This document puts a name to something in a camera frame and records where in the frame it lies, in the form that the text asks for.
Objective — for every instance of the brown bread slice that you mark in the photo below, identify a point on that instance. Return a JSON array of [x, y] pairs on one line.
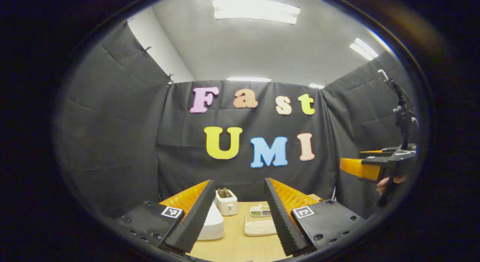
[[221, 193], [226, 192]]

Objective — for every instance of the black cloth clip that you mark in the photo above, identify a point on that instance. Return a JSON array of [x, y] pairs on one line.
[[146, 49], [170, 80]]

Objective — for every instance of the white rice cooker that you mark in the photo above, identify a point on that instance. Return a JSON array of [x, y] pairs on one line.
[[213, 224]]

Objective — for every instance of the white toaster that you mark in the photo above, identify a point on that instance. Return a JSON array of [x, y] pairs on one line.
[[227, 206]]

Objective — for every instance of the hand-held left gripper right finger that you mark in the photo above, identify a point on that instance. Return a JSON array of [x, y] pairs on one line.
[[281, 224]]

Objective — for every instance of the clear box of rice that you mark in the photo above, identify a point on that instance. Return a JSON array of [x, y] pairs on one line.
[[258, 226]]

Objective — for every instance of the black backdrop cloth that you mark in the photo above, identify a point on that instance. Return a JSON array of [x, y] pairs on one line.
[[123, 134]]

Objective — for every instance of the white divided bean dish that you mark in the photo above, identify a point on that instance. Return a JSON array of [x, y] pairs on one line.
[[259, 211]]

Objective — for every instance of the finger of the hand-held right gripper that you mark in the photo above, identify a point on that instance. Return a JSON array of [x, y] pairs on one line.
[[375, 153], [360, 168]]

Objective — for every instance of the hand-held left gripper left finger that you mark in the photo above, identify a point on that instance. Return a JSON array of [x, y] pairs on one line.
[[195, 220]]

